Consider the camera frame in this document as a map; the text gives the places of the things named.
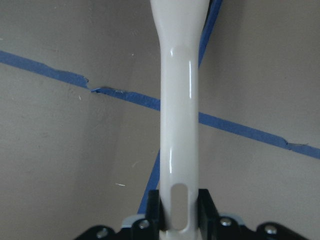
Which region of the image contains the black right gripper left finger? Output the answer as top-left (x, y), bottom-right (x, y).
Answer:
top-left (147, 189), bottom-right (165, 230)

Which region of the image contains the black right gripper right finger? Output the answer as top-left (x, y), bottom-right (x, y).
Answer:
top-left (197, 188), bottom-right (219, 229)

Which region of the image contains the white hand brush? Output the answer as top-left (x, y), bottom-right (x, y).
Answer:
top-left (150, 0), bottom-right (210, 240)

